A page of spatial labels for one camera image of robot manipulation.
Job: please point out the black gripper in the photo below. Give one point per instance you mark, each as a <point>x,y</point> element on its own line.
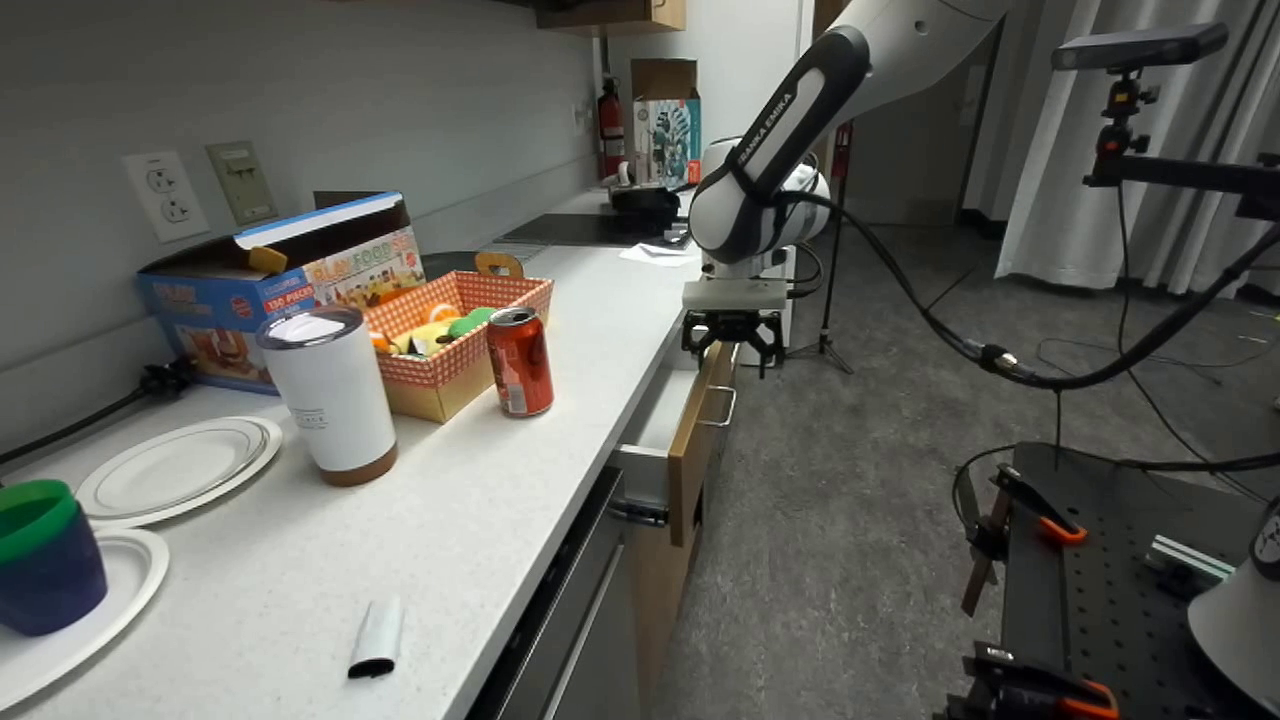
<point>738,327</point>

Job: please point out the white drawer with wooden front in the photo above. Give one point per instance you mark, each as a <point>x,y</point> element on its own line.
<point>688,452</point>

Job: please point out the green plush toy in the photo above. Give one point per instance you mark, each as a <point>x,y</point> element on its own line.
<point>471,322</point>

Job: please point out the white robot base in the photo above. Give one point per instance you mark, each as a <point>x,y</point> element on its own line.
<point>1242,626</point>

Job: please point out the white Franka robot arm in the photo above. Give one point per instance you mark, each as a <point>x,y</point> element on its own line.
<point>787,123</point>

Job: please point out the yellow toy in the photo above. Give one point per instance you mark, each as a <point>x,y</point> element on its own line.
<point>426,339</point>

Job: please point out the blue cardboard toy box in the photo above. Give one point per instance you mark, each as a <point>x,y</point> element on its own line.
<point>212,314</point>

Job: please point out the red soda can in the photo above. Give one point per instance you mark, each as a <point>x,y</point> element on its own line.
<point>520,365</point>

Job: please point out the colourful printed cardboard box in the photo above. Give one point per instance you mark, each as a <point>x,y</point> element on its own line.
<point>664,125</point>

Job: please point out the red fire extinguisher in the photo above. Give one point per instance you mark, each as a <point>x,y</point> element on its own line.
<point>608,133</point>

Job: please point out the wooden base cabinet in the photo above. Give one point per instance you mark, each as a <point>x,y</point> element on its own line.
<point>660,600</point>

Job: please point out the orange checkered paper basket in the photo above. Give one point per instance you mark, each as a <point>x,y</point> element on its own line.
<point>443,383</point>

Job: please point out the steel dishwasher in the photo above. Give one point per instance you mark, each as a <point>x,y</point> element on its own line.
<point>584,642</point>

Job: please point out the light gray curtain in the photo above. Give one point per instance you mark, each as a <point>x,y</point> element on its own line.
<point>1052,203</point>

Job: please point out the wooden overhead cabinet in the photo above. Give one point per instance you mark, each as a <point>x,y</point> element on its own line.
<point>612,15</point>

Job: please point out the white tumbler with brown base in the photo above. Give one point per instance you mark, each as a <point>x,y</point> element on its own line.
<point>335,402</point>

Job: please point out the black perforated robot table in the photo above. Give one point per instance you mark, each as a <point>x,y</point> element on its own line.
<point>1104,600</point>

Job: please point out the small gray marker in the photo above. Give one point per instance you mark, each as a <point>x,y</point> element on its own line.
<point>379,636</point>

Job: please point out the white paper plate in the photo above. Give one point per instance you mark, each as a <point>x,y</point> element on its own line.
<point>126,586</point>
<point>174,469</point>

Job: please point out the blue cup with green rim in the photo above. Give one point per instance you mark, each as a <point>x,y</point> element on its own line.
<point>45,565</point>

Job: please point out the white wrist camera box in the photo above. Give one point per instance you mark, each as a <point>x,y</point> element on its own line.
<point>733,297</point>

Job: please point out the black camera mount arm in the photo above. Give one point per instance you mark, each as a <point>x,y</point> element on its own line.
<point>1172,168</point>

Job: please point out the silver aluminium rail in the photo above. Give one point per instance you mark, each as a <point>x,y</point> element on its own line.
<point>1186,559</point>

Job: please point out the black stereo camera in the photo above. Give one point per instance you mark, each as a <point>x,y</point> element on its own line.
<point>1143,51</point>

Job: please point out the gray wall switch plate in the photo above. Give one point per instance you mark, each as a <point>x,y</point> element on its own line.
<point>242,182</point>

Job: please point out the white wall outlet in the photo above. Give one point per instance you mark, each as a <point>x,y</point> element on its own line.
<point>166,196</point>

